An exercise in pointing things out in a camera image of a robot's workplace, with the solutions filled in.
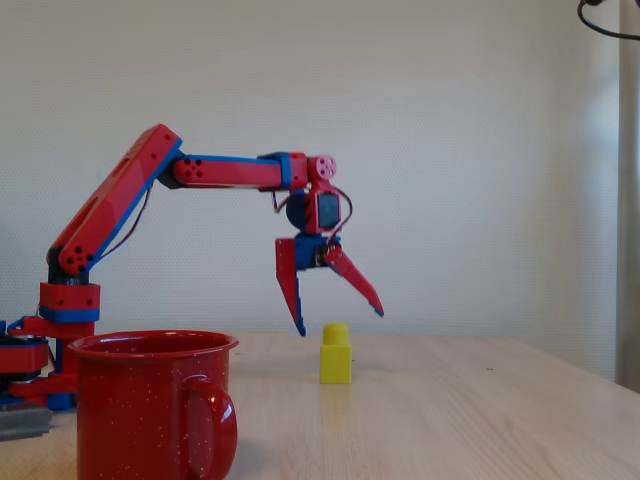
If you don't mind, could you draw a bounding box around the red arm servo cable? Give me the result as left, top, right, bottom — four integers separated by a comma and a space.
105, 180, 155, 257

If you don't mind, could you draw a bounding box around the yellow-green toy building block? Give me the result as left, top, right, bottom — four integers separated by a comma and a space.
319, 322, 355, 386

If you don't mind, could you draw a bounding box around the red wrist servo cable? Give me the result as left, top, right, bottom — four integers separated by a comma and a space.
271, 185, 355, 250

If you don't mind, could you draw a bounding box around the grey duct tape piece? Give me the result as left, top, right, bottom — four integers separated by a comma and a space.
0, 401, 54, 442

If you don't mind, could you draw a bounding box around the black hanging cable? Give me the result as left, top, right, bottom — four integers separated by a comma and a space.
576, 0, 640, 42

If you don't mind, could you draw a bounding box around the red speckled enamel mug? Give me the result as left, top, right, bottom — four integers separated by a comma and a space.
67, 329, 240, 480

